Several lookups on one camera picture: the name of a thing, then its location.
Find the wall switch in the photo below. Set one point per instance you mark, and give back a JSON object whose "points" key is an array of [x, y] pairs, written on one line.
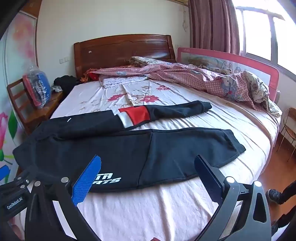
{"points": [[63, 59]]}

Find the maroon curtain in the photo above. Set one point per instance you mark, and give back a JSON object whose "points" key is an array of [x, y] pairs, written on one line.
{"points": [[214, 25]]}

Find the wooden headboard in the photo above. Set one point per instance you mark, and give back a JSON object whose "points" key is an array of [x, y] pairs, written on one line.
{"points": [[111, 51]]}

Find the window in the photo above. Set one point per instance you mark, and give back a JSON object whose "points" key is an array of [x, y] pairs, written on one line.
{"points": [[266, 30]]}

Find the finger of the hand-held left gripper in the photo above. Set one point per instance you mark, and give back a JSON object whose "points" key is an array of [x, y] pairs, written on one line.
{"points": [[24, 182]]}

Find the pile of dark clothes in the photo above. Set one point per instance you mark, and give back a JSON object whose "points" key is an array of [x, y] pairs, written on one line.
{"points": [[66, 83]]}

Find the pale floral pillow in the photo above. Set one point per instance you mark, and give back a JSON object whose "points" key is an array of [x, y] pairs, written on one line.
{"points": [[122, 81]]}

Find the red tasselled cloth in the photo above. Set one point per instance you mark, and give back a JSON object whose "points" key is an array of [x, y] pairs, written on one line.
{"points": [[92, 75]]}

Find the pink bed guard rail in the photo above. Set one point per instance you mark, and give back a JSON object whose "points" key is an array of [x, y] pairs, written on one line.
{"points": [[203, 54]]}

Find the bed with floral sheet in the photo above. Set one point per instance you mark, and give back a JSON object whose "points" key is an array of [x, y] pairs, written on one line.
{"points": [[185, 208]]}

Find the person's black shoes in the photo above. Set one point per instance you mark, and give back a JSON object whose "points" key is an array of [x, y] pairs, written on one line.
{"points": [[276, 195]]}

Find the flower print wardrobe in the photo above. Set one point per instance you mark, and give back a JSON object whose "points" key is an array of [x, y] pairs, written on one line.
{"points": [[13, 92]]}

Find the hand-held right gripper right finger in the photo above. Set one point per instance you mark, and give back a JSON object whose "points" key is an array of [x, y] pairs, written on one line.
{"points": [[209, 179]]}

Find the pink checkered quilt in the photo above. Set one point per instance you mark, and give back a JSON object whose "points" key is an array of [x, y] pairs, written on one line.
{"points": [[196, 74]]}

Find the black pants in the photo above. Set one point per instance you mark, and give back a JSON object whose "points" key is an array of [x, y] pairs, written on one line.
{"points": [[143, 153]]}

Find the wooden chair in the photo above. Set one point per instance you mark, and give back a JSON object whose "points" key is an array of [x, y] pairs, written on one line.
{"points": [[32, 111]]}

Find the air conditioner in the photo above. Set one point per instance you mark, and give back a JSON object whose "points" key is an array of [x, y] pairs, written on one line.
{"points": [[178, 1]]}

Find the beige floral pillow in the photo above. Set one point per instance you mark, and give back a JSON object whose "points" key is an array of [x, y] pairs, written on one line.
{"points": [[144, 61]]}

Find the plastic bag of clothes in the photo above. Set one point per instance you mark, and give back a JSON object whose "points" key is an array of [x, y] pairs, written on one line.
{"points": [[38, 88]]}

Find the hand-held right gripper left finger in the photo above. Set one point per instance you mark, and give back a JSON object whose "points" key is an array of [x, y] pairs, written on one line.
{"points": [[86, 180]]}

